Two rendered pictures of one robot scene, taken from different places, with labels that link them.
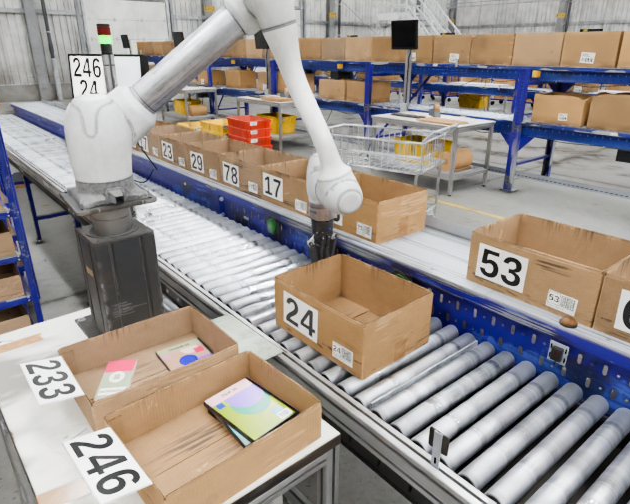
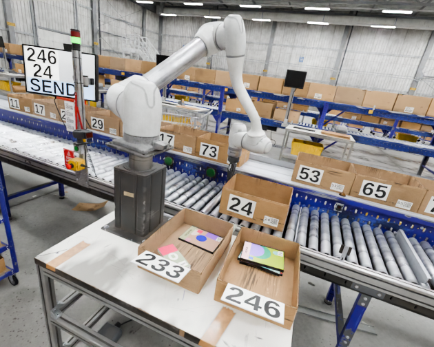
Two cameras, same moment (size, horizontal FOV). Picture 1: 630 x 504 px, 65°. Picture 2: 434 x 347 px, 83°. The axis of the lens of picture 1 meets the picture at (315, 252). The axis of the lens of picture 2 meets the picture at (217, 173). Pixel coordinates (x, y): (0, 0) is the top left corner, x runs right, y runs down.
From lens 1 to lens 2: 0.90 m
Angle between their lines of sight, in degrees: 29
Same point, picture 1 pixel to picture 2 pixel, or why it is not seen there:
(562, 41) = not seen: hidden behind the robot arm
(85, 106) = (147, 87)
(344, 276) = (237, 184)
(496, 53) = (207, 78)
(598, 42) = (250, 78)
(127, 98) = not seen: hidden behind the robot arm
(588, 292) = (349, 182)
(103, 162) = (154, 124)
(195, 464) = (263, 290)
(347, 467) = not seen: hidden behind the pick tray
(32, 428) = (150, 301)
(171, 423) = (228, 273)
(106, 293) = (145, 206)
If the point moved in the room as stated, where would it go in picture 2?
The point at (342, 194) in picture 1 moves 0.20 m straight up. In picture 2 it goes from (267, 144) to (275, 107)
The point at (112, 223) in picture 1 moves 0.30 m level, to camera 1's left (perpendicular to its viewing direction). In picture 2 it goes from (147, 162) to (71, 165)
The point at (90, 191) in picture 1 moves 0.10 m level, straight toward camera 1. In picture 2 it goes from (142, 142) to (158, 148)
